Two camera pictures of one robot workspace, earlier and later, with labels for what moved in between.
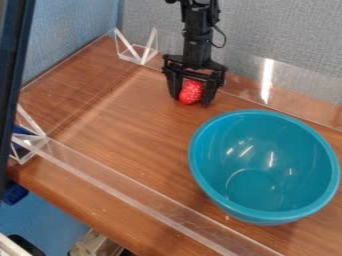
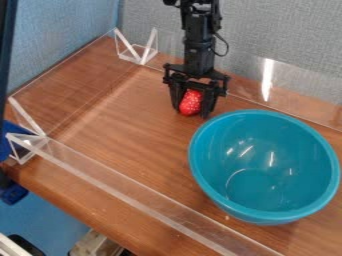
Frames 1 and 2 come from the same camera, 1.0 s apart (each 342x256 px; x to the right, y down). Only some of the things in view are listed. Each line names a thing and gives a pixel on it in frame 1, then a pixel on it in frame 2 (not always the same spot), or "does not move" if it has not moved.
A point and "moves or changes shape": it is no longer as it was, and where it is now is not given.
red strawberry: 191,91 moves or changes shape
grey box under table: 96,245 does not move
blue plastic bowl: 265,165 does not move
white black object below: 14,245 does not move
